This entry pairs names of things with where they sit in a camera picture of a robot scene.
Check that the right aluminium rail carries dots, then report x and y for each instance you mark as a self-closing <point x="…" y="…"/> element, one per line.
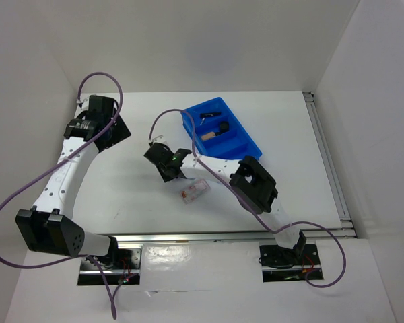
<point x="330" y="158"/>

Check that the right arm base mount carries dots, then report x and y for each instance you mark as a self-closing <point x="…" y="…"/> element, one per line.
<point x="277" y="268"/>

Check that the beige foundation bottle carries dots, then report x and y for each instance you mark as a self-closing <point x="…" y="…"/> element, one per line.
<point x="209" y="135"/>

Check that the aluminium rail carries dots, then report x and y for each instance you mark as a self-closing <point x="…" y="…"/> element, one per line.
<point x="224" y="236"/>
<point x="330" y="158"/>

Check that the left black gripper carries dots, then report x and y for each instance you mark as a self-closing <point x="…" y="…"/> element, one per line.
<point x="120" y="132"/>

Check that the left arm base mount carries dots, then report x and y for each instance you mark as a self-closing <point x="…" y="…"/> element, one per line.
<point x="123" y="269"/>

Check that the clear packet of samples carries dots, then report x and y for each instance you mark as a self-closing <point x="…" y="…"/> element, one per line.
<point x="194" y="190"/>

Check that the black mascara tube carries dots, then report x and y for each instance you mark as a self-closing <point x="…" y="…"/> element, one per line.
<point x="210" y="114"/>

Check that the front aluminium rail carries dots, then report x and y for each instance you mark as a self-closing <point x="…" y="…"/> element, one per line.
<point x="224" y="236"/>

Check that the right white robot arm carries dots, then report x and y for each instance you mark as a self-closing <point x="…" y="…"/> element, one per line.
<point x="252" y="185"/>

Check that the blue compartment tray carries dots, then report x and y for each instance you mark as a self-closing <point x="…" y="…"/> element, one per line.
<point x="233" y="144"/>

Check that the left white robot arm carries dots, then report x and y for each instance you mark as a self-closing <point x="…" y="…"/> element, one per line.
<point x="48" y="226"/>

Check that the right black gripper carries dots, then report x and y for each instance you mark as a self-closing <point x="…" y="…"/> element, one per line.
<point x="166" y="178"/>

